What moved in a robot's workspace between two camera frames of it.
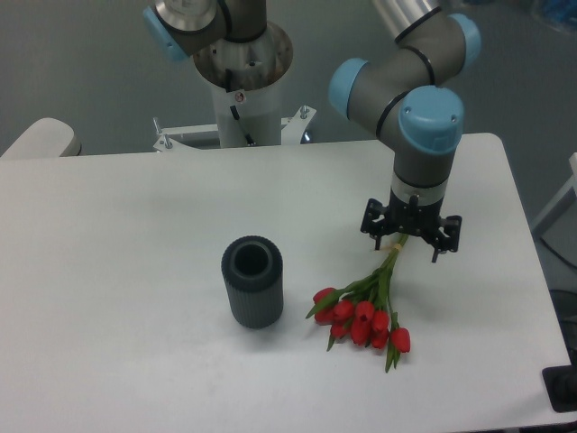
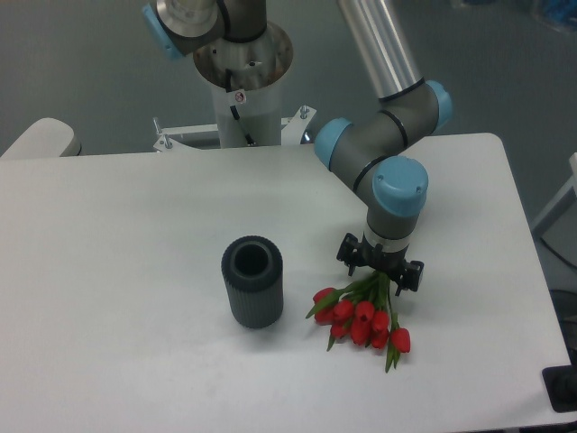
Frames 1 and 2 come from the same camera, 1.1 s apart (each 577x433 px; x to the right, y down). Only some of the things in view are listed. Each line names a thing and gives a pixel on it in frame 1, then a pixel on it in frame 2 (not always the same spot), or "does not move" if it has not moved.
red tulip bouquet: [361, 313] does not move
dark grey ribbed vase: [252, 271] does not move
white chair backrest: [46, 137] does not move
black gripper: [413, 217] → [392, 263]
